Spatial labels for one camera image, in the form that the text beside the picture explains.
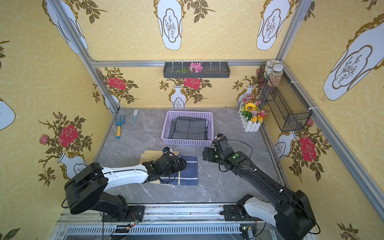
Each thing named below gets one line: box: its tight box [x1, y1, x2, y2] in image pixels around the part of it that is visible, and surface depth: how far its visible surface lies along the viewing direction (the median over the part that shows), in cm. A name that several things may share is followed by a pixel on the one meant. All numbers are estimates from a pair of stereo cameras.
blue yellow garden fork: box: [115, 114, 126, 139], surface depth 111 cm
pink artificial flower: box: [188, 61, 204, 73], surface depth 90 cm
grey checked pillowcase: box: [172, 116, 209, 140], surface depth 106 cm
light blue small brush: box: [132, 109, 138, 126], surface depth 119 cm
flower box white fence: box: [239, 94, 267, 133], surface depth 100 cm
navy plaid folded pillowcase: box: [160, 155, 199, 185], surface depth 87 cm
